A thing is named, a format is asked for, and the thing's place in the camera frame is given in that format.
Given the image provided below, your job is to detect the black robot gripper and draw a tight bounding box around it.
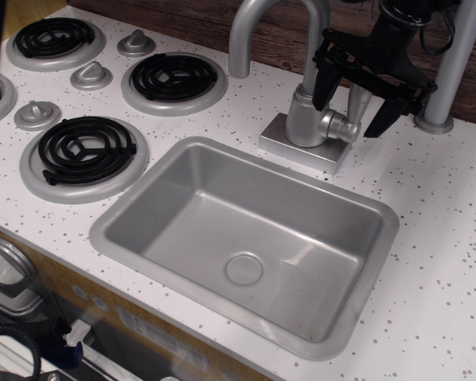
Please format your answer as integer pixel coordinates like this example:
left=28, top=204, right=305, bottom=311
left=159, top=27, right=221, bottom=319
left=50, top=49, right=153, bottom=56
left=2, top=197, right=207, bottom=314
left=313, top=10, right=436, bottom=138

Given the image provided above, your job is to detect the silver faucet lever handle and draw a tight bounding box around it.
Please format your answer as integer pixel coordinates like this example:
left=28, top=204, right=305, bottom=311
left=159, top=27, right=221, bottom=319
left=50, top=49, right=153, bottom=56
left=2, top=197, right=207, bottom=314
left=318, top=84, right=372, bottom=144

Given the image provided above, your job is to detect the silver toy faucet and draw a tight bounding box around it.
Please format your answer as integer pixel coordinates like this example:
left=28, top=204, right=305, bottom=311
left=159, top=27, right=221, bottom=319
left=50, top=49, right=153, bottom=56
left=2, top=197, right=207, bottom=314
left=228, top=0, right=352, bottom=175

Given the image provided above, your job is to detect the grey support pole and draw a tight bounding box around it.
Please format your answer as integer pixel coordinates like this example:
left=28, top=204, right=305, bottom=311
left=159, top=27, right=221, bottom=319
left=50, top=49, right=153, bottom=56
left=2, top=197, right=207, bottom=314
left=414, top=0, right=476, bottom=135

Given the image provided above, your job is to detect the grey plastic sink basin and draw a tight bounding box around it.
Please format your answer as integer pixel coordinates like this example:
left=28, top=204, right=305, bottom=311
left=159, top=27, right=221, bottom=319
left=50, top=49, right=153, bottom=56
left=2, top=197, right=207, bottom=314
left=90, top=137, right=399, bottom=360

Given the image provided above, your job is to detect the black coil burner middle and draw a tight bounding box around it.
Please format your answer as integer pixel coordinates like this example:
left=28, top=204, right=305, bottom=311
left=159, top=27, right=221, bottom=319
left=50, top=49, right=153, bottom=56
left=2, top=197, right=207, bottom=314
left=121, top=52, right=227, bottom=117

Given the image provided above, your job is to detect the black coil burner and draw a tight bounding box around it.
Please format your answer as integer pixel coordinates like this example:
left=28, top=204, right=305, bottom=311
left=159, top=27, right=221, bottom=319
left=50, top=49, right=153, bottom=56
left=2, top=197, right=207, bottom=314
left=6, top=17, right=106, bottom=72
left=20, top=116, right=149, bottom=205
left=121, top=52, right=227, bottom=117

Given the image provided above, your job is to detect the silver stove knob back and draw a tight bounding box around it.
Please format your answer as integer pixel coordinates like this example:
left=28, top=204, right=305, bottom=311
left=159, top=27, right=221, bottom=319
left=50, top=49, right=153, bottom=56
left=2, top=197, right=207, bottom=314
left=117, top=29, right=156, bottom=57

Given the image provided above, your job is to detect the silver stove knob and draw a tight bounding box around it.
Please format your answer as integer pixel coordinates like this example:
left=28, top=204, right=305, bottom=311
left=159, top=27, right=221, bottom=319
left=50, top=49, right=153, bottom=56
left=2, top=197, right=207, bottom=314
left=70, top=61, right=113, bottom=91
left=14, top=101, right=61, bottom=131
left=117, top=29, right=156, bottom=57

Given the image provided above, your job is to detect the silver stove knob middle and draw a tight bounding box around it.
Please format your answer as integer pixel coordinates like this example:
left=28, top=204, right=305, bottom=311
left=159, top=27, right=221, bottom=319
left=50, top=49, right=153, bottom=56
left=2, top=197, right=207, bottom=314
left=70, top=61, right=113, bottom=91

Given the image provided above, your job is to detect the black coil burner front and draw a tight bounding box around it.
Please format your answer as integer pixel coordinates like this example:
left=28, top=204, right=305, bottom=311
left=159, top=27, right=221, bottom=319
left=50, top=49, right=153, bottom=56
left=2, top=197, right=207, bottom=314
left=20, top=116, right=149, bottom=205

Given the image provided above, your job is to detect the black coil burner back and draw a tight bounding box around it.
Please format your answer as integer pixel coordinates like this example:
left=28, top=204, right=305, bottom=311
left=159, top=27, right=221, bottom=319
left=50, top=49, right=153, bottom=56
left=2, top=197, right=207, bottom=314
left=6, top=17, right=106, bottom=72

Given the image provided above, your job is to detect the silver stove knob front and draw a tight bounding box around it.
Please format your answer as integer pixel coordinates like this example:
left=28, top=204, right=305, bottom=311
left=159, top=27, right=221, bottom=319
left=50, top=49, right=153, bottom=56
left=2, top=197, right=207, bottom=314
left=14, top=101, right=61, bottom=131

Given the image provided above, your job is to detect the black cable at top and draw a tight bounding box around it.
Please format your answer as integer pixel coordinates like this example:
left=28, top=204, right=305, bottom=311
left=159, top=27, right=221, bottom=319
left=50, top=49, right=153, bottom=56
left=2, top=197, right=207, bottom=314
left=418, top=7, right=457, bottom=57

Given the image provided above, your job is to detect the black cable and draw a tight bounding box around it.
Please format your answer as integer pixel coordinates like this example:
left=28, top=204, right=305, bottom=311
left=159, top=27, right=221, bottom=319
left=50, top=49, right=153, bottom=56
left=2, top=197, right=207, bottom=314
left=418, top=7, right=457, bottom=57
left=0, top=317, right=72, bottom=381

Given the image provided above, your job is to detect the grey burner ring left edge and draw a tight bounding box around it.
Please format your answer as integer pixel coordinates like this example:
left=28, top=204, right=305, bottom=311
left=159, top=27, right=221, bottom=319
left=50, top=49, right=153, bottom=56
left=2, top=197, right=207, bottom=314
left=0, top=73, right=18, bottom=126

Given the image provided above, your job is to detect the black cable lower left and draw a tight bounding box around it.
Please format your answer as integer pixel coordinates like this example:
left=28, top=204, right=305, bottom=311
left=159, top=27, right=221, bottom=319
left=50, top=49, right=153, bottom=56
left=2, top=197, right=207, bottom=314
left=0, top=317, right=72, bottom=381

